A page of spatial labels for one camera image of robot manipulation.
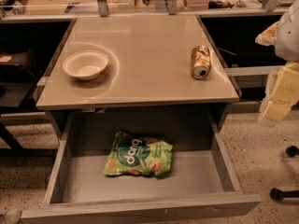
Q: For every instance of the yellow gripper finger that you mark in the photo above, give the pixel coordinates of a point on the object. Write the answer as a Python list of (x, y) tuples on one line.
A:
[(268, 36), (281, 94)]

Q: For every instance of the green rice chip bag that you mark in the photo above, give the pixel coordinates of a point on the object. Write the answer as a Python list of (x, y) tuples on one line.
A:
[(138, 155)]

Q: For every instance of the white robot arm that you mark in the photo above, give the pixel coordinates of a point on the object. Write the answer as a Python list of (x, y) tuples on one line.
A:
[(287, 40)]

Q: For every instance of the grey counter cabinet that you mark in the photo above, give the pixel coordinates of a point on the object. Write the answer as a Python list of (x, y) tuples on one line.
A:
[(149, 64)]

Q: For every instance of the open grey drawer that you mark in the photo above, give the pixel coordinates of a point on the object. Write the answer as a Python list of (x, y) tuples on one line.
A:
[(201, 183)]

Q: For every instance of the black chair caster upper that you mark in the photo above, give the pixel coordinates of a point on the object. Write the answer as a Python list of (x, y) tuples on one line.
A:
[(292, 151)]

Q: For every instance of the black chair caster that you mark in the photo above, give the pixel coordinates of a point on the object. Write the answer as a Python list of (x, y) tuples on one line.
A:
[(292, 151), (279, 195)]

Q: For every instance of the gold soda can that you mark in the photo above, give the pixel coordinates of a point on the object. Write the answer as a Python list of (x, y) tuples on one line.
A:
[(200, 62)]

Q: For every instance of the black chair caster lower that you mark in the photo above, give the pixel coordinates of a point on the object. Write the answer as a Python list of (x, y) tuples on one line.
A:
[(279, 195)]

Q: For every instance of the white paper bowl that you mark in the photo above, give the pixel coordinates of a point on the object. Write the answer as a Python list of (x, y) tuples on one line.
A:
[(86, 64)]

